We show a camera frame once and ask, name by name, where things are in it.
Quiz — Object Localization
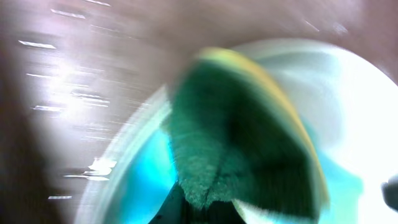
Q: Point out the green and yellow sponge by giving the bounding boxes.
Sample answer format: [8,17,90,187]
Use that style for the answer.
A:
[167,48,329,223]

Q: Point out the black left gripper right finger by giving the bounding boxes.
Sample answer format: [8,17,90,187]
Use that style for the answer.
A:
[205,202,246,224]

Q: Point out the white plate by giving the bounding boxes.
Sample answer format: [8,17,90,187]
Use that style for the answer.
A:
[75,39,397,223]

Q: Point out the dark brown serving tray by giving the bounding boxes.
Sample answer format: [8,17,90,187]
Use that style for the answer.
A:
[1,1,397,223]

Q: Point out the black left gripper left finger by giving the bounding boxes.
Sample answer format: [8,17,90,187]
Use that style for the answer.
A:
[149,183,199,224]

